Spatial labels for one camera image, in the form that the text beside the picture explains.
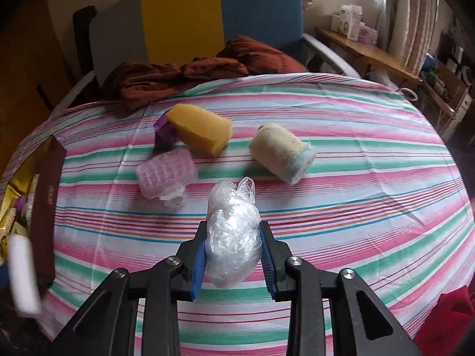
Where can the striped bed sheet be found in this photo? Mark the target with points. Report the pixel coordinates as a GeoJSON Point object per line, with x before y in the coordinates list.
{"type": "Point", "coordinates": [334, 193]}

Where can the wooden side table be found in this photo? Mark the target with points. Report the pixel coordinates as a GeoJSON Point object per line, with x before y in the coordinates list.
{"type": "Point", "coordinates": [367, 53]}

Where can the patterned window curtain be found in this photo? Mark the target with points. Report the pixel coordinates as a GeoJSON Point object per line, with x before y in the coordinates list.
{"type": "Point", "coordinates": [408, 22]}

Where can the small purple packet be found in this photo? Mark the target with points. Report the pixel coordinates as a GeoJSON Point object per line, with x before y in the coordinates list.
{"type": "Point", "coordinates": [166, 131]}

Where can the white box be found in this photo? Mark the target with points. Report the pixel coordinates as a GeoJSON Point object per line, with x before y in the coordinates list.
{"type": "Point", "coordinates": [347, 22]}

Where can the gold-lined rectangular gift box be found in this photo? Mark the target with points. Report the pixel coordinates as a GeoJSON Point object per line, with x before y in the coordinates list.
{"type": "Point", "coordinates": [46, 200]}

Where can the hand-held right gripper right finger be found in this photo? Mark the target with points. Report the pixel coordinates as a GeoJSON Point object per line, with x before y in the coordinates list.
{"type": "Point", "coordinates": [268, 267]}

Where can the wooden wardrobe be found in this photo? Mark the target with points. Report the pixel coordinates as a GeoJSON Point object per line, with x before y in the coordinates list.
{"type": "Point", "coordinates": [26, 63]}

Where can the white foam block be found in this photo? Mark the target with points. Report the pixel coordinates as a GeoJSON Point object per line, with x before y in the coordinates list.
{"type": "Point", "coordinates": [24, 274]}

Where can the grey yellow blue headboard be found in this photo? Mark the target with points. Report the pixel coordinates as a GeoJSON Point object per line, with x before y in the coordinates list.
{"type": "Point", "coordinates": [185, 18]}

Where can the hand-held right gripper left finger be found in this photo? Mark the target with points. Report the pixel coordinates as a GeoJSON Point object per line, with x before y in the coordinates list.
{"type": "Point", "coordinates": [198, 270]}

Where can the cluttered shelf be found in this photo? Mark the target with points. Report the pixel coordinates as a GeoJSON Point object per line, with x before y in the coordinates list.
{"type": "Point", "coordinates": [451, 74]}

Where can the pink tissue pack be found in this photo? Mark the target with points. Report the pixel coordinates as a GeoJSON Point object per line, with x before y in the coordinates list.
{"type": "Point", "coordinates": [368, 33]}

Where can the brown blanket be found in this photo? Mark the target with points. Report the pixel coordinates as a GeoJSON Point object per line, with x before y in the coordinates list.
{"type": "Point", "coordinates": [207, 68]}

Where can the blue cup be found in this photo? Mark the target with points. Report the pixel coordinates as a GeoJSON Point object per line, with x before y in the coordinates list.
{"type": "Point", "coordinates": [429, 61]}

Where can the clear plastic bag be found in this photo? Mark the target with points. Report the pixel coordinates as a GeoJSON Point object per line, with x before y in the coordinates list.
{"type": "Point", "coordinates": [232, 244]}

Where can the grey bed rail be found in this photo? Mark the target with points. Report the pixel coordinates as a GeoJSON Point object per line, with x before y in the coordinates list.
{"type": "Point", "coordinates": [330, 55]}
{"type": "Point", "coordinates": [70, 94]}

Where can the red cloth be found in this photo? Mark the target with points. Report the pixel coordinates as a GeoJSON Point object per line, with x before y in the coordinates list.
{"type": "Point", "coordinates": [454, 322]}

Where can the beige rolled towel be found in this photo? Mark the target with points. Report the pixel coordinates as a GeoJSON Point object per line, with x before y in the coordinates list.
{"type": "Point", "coordinates": [278, 152]}

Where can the pink hair roller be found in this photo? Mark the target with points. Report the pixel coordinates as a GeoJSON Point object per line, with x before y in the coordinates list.
{"type": "Point", "coordinates": [167, 172]}

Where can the yellow sponge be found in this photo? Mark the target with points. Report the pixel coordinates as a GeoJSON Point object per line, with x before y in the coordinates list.
{"type": "Point", "coordinates": [202, 129]}

